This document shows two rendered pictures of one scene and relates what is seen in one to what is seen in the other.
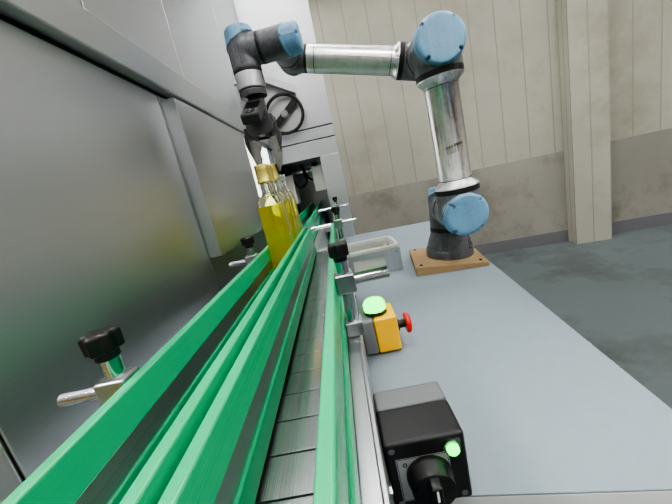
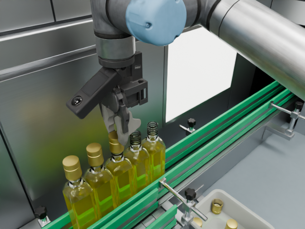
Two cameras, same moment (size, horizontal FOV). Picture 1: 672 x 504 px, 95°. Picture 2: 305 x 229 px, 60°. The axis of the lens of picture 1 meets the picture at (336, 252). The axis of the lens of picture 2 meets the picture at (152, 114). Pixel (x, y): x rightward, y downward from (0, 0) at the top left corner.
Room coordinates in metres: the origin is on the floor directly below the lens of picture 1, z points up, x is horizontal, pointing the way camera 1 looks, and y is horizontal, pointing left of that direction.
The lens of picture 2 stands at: (0.62, -0.28, 1.56)
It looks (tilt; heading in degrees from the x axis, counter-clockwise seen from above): 35 degrees down; 46
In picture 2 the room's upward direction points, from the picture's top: straight up
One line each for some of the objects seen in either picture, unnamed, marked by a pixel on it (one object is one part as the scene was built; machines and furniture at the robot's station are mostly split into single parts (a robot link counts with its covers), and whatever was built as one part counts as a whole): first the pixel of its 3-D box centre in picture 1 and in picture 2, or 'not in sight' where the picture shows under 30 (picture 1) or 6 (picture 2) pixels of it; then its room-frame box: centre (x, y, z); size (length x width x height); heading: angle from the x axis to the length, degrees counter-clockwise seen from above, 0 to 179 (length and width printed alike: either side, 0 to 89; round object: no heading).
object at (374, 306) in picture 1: (374, 305); not in sight; (0.57, -0.05, 0.84); 0.04 x 0.04 x 0.03
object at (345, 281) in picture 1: (363, 286); not in sight; (0.40, -0.03, 0.94); 0.07 x 0.04 x 0.13; 88
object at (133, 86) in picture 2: (259, 116); (121, 81); (0.92, 0.12, 1.30); 0.09 x 0.08 x 0.12; 177
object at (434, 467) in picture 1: (434, 489); not in sight; (0.23, -0.04, 0.79); 0.04 x 0.03 x 0.04; 88
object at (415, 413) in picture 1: (418, 441); not in sight; (0.29, -0.04, 0.79); 0.08 x 0.08 x 0.08; 88
